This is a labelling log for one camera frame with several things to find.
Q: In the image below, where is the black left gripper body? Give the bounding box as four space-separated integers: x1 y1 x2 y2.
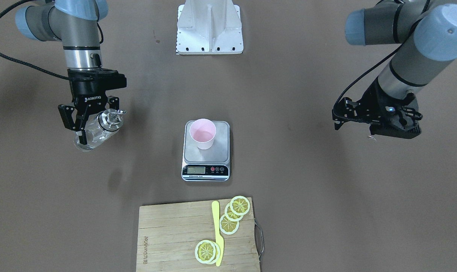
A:
355 79 387 125

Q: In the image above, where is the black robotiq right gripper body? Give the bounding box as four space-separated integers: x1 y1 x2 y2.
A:
68 68 127 115

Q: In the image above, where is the glass sauce bottle steel spout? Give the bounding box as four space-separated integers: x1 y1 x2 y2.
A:
73 109 127 152

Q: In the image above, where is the pink plastic cup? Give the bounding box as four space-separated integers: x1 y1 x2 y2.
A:
189 119 217 150

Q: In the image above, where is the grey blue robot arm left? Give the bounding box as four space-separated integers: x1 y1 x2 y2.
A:
332 0 457 139

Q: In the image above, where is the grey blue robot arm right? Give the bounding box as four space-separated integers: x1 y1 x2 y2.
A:
15 0 127 152

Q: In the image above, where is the digital kitchen scale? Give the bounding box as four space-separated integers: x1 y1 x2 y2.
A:
181 120 231 181

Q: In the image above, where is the bamboo cutting board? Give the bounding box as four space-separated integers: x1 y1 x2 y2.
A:
136 197 261 272

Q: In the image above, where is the lemon slice far end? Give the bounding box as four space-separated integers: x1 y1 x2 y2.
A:
229 196 251 216

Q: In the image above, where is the yellow plastic knife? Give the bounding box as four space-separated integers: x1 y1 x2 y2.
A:
211 200 225 267

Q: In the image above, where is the lemon slice middle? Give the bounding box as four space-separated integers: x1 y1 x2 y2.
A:
225 203 243 222

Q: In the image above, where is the lemon slice near knife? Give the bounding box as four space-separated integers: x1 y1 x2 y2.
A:
219 215 239 235

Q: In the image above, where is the lemon slice top pair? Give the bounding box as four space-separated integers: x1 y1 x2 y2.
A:
194 240 215 264

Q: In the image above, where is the lemon slice under pair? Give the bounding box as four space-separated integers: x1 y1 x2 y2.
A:
207 241 221 264

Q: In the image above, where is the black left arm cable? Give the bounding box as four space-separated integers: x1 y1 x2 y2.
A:
336 0 429 108

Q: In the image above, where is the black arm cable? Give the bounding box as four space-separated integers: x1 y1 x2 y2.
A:
0 0 104 80
336 0 429 108

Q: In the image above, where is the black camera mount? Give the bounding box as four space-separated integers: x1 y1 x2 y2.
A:
369 91 423 139

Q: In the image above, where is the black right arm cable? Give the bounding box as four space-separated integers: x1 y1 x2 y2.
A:
0 0 104 80

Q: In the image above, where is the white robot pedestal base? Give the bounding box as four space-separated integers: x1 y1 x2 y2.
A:
175 0 244 55

